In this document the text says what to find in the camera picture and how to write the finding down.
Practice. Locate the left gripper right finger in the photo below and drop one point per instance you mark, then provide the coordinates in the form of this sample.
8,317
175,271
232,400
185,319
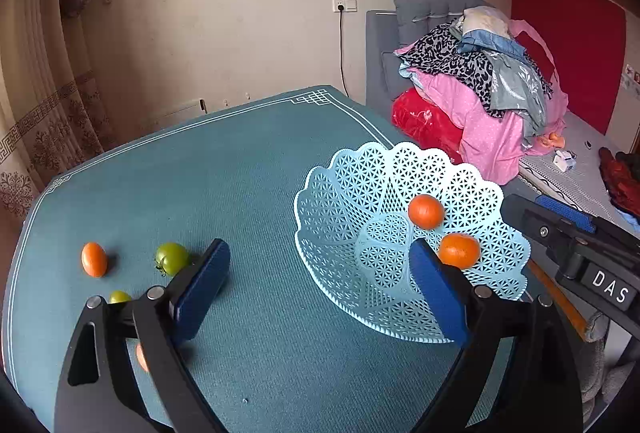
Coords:
539,389

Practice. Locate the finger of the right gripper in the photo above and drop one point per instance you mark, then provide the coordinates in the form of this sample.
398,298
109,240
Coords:
580,219
540,222

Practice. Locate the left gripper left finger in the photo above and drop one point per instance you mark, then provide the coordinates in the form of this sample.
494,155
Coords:
97,389

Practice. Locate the mandarin orange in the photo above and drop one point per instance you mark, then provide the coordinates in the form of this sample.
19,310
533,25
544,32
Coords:
459,250
141,358
426,212

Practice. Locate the small green tomato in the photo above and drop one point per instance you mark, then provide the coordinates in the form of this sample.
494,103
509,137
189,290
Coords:
119,296

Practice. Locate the smooth orange tomato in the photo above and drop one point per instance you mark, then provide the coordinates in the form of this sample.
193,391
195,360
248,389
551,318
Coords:
94,260

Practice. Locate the green tomato with stem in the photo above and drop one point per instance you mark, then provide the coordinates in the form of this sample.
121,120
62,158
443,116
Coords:
171,257

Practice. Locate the light blue lattice basket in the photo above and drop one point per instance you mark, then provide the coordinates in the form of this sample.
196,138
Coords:
354,233

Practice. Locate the grey sofa bed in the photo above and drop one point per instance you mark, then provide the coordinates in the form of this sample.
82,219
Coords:
604,182

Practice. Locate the small white box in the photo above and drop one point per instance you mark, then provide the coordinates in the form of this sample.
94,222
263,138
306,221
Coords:
564,160

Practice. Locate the pile of clothes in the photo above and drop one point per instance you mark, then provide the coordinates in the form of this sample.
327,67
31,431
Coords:
479,75

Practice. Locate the red padded headboard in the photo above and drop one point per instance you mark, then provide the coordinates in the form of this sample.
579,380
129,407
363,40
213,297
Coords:
587,39

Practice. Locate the teal tablecloth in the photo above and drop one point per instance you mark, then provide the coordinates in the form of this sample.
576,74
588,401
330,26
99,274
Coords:
274,353

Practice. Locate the patterned beige curtain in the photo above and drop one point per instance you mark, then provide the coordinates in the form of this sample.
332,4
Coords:
52,114

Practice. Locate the white wall socket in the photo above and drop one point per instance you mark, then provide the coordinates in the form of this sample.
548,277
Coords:
344,6

